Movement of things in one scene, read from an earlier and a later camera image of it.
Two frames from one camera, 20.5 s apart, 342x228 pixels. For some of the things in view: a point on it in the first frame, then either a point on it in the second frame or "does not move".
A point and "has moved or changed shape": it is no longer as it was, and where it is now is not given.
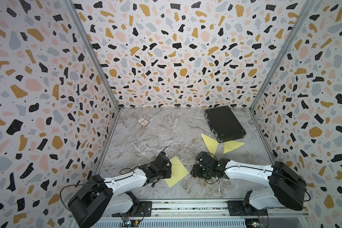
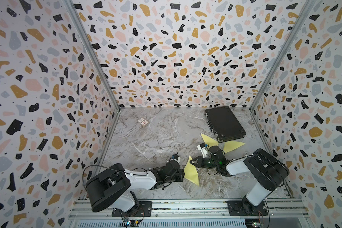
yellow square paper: x=212 y=144 does not move
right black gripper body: x=198 y=172 → x=207 y=163
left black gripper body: x=165 y=174 → x=177 y=177
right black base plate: x=238 y=208 does not move
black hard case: x=224 y=124 does not move
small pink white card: x=143 y=122 does not move
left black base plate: x=139 y=209 does not move
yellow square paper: x=231 y=145 does not move
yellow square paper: x=178 y=172 has moved or changed shape
